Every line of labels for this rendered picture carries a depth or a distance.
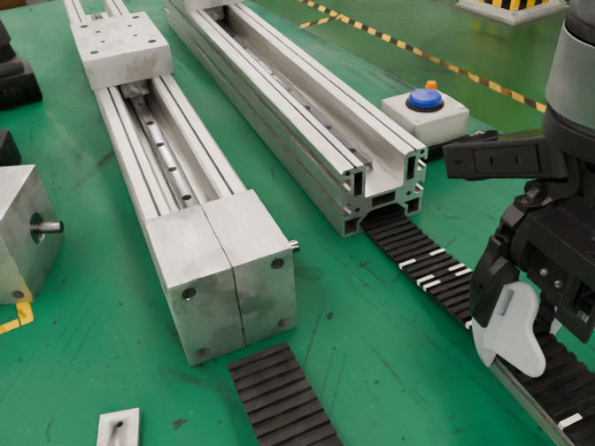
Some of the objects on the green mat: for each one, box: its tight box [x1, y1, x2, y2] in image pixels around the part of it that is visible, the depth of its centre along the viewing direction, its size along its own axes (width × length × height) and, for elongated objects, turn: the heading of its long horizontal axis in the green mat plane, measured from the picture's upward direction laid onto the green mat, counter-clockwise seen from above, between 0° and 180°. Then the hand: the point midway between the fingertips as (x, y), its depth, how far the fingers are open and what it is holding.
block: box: [143, 189, 300, 367], centre depth 47 cm, size 9×12×10 cm
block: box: [0, 165, 65, 304], centre depth 53 cm, size 10×11×10 cm
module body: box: [63, 0, 248, 294], centre depth 80 cm, size 80×10×8 cm, turn 28°
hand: (513, 334), depth 42 cm, fingers open, 5 cm apart
